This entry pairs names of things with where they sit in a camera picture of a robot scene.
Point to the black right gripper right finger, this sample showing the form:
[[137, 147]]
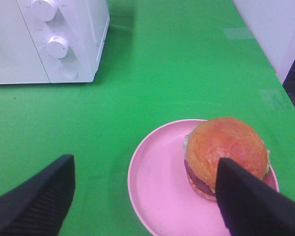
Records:
[[250, 207]]

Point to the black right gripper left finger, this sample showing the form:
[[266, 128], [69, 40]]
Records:
[[39, 206]]

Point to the burger with lettuce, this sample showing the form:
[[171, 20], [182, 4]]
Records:
[[224, 137]]

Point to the pink round plate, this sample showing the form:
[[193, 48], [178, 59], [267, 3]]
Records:
[[159, 190]]

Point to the round white door button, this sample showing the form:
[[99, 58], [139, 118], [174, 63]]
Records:
[[68, 72]]

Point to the white microwave door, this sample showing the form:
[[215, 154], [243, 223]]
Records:
[[19, 60]]

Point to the lower white microwave knob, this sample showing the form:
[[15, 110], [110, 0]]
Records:
[[57, 47]]

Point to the white microwave knob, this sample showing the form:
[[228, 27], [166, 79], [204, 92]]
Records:
[[57, 47], [44, 10]]

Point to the white microwave oven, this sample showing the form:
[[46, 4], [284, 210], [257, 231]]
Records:
[[83, 23]]

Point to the upper white microwave knob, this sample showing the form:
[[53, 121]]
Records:
[[44, 10]]

